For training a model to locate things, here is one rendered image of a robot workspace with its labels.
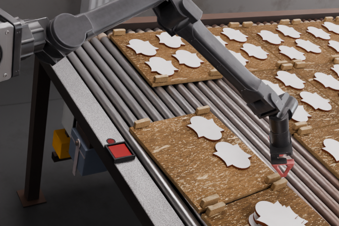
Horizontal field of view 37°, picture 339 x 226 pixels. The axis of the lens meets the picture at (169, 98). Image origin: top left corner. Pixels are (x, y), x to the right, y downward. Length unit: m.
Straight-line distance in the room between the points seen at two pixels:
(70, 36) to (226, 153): 0.82
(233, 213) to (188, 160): 0.24
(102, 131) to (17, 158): 1.31
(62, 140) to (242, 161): 0.71
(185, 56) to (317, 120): 0.61
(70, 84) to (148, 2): 0.73
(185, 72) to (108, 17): 0.97
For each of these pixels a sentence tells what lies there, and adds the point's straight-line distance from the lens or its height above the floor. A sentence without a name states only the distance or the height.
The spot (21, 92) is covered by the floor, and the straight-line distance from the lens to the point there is 3.51.
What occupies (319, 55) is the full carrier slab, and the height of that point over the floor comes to 0.94.
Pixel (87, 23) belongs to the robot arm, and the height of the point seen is 1.48.
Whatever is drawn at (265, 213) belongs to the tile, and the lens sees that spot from 1.49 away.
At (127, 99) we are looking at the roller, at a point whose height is 0.91.
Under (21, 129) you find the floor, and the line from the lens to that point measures 3.19.
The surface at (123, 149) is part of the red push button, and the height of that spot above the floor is 0.93.
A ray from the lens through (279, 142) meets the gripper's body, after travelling 1.56.
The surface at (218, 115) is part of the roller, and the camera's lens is 1.95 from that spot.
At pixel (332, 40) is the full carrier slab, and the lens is 2.89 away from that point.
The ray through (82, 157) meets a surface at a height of 0.79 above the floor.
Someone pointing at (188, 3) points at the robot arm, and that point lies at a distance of 1.35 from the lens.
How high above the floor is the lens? 1.96
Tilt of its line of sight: 32 degrees down
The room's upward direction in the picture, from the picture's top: 14 degrees clockwise
